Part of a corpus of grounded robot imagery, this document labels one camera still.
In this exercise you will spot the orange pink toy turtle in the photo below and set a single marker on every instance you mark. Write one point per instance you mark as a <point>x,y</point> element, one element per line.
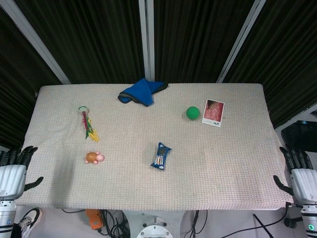
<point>94,157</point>

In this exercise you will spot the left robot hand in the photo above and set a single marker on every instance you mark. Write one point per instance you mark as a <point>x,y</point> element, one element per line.
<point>11,173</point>

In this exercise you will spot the green ball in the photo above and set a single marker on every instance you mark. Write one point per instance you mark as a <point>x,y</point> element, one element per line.
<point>193,113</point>

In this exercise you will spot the white black sneaker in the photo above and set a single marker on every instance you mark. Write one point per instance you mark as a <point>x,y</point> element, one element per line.
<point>28,220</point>

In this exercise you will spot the beige woven tablecloth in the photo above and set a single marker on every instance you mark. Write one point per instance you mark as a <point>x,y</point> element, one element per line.
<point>153,148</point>

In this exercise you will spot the orange device on floor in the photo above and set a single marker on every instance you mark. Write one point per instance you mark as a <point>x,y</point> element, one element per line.
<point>93,219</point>

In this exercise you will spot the black box device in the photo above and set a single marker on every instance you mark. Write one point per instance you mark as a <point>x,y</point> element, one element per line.
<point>301,135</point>

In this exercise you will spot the feather shuttlecock toy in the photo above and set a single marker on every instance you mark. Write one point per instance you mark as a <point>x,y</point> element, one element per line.
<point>88,124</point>

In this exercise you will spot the photo card with red picture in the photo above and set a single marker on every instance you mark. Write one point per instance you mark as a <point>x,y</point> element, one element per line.
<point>213,112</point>

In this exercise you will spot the round white robot base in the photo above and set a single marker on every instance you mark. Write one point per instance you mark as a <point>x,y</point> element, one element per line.
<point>154,229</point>

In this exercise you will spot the blue snack packet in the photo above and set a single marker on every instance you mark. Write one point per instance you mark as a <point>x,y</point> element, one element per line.
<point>160,156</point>

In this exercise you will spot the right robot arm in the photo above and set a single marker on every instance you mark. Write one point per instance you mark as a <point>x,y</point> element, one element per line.
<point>309,218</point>

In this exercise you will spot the grey metal frame post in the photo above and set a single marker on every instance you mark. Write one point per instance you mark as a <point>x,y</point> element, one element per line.
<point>146,37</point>
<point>241,39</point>
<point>32,37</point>

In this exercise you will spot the blue folded cloth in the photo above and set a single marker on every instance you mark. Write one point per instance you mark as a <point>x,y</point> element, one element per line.
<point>142,93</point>

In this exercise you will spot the black tripod leg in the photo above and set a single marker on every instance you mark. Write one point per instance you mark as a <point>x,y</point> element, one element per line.
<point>263,226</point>

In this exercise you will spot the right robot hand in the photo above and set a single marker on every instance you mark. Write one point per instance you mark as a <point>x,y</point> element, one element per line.
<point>301,176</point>

